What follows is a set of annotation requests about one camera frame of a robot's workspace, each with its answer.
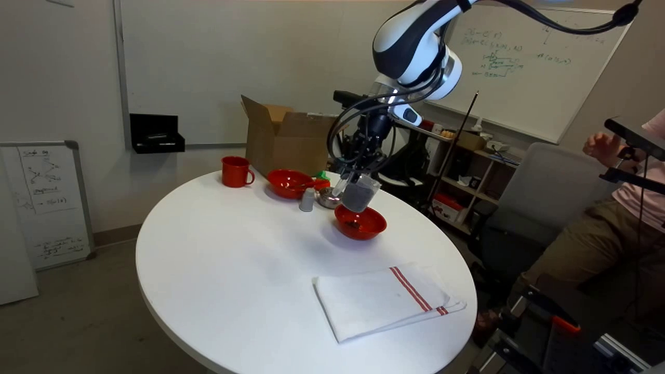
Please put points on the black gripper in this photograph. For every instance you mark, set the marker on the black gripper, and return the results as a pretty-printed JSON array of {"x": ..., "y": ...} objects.
[{"x": 365, "y": 141}]

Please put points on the clear plastic measuring cup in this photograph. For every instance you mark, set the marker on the clear plastic measuring cup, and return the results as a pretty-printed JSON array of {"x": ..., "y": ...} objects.
[{"x": 357, "y": 196}]

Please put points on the red bowl with coffee beans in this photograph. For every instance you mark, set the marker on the red bowl with coffee beans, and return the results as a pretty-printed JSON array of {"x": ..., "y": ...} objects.
[{"x": 369, "y": 229}]

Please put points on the empty red bowl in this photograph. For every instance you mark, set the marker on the empty red bowl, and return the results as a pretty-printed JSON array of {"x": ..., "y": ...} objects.
[{"x": 287, "y": 184}]

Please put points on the green toy ball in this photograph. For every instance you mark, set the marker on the green toy ball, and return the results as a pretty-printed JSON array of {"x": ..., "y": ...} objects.
[{"x": 322, "y": 175}]

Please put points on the red toy tomato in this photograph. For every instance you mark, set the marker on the red toy tomato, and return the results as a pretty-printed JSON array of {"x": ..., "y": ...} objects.
[{"x": 320, "y": 184}]

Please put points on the small grey shaker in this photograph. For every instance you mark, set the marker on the small grey shaker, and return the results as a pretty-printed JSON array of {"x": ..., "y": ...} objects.
[{"x": 306, "y": 201}]

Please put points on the open cardboard box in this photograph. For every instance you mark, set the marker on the open cardboard box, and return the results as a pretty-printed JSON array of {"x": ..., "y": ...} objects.
[{"x": 292, "y": 145}]

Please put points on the wooden storage shelf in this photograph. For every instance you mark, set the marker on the wooden storage shelf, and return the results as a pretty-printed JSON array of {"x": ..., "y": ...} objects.
[{"x": 470, "y": 189}]

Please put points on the red metal mug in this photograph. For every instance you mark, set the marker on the red metal mug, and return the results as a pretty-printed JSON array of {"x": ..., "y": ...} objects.
[{"x": 235, "y": 172}]

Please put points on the white towel with red stripes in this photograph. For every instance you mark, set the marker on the white towel with red stripes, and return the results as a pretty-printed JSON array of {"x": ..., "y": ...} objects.
[{"x": 375, "y": 304}]

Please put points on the grey office chair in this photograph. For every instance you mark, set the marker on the grey office chair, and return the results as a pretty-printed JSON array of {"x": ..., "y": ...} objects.
[{"x": 547, "y": 194}]

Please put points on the black carrying case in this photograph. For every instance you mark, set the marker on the black carrying case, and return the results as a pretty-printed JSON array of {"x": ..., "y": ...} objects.
[{"x": 156, "y": 134}]

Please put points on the seated person in khaki trousers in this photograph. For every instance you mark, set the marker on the seated person in khaki trousers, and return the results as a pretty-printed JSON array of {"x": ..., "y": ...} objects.
[{"x": 588, "y": 250}]

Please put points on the black clamp with orange trigger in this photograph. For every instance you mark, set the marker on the black clamp with orange trigger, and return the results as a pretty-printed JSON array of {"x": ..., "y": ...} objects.
[{"x": 561, "y": 324}]

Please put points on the small whiteboard with drawings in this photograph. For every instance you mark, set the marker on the small whiteboard with drawings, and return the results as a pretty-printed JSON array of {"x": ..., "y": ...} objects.
[{"x": 47, "y": 208}]

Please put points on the black camera rig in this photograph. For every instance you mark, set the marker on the black camera rig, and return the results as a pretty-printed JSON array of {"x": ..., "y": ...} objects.
[{"x": 626, "y": 131}]

